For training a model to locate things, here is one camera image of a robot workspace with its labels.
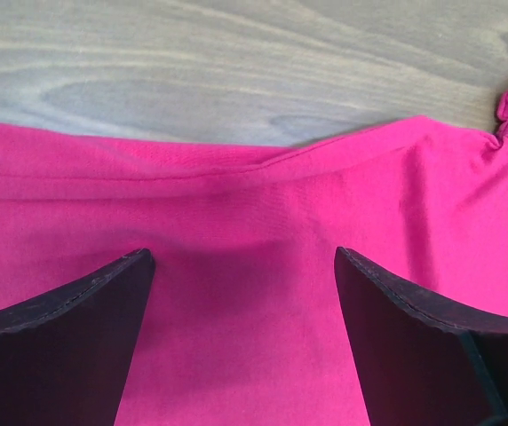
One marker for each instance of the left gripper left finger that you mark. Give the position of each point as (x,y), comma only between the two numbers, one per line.
(65,355)

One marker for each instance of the pink t-shirt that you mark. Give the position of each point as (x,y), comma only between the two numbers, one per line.
(243,324)

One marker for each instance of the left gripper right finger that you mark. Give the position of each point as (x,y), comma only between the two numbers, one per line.
(421,358)

